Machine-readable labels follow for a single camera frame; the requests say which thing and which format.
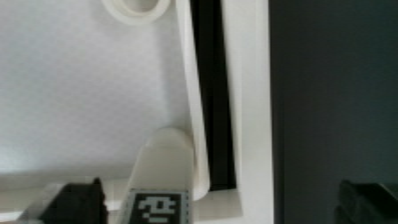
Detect white desk leg with tag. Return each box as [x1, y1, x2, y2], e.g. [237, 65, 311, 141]
[116, 128, 194, 224]

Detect white desk tabletop tray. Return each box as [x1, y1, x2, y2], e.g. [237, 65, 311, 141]
[0, 0, 208, 224]

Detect white front fence rail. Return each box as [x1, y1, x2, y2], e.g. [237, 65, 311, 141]
[190, 0, 274, 224]

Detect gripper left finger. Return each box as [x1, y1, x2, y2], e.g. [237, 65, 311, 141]
[16, 179, 107, 224]

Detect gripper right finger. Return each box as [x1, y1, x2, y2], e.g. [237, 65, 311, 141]
[334, 180, 398, 224]

